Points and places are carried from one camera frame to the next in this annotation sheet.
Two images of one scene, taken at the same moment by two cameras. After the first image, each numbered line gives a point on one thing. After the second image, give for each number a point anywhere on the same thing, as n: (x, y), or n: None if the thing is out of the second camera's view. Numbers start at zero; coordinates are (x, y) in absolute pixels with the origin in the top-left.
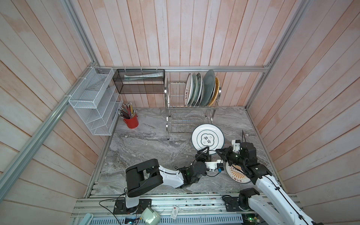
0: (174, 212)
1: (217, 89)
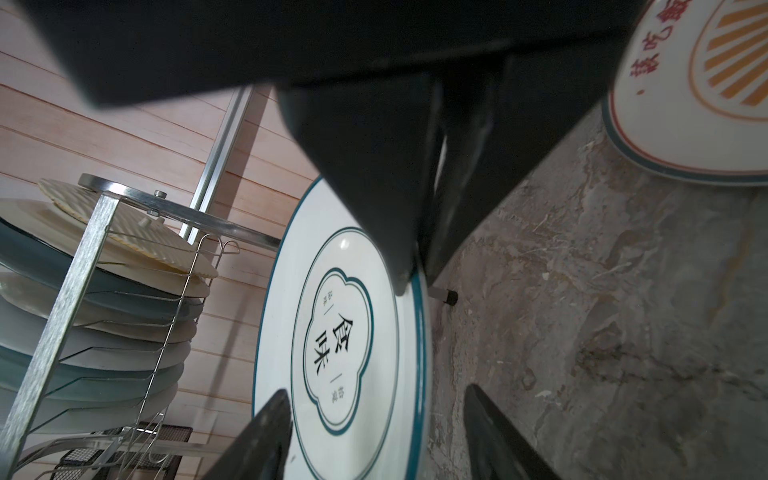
0: None
1: (145, 229)
